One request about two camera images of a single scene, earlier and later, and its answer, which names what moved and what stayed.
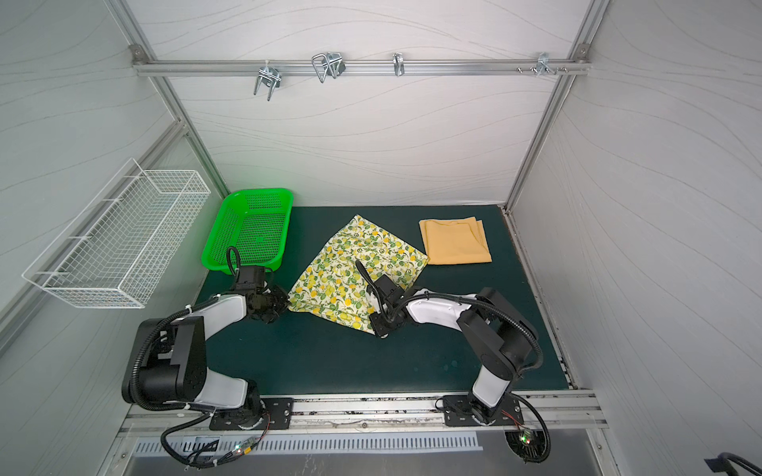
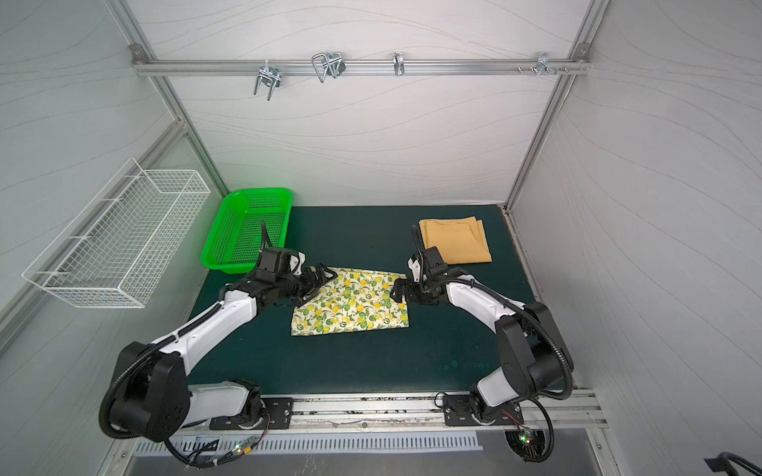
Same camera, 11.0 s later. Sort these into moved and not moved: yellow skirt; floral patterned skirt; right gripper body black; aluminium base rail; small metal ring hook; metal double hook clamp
Moved: floral patterned skirt; right gripper body black
Not moved: aluminium base rail; metal double hook clamp; small metal ring hook; yellow skirt
